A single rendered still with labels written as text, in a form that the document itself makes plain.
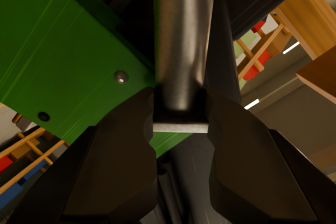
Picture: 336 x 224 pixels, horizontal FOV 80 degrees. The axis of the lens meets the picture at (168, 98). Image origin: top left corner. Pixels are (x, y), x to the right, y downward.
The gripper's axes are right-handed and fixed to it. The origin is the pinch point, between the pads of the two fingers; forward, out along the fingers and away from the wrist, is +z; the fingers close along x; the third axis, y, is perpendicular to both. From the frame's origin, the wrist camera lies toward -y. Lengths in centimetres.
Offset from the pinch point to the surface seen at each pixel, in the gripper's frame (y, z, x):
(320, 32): 12, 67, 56
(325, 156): 172, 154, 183
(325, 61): 14, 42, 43
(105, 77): 0.8, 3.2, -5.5
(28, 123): 15.6, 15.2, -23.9
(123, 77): 0.5, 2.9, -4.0
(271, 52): 112, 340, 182
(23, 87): 1.8, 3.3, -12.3
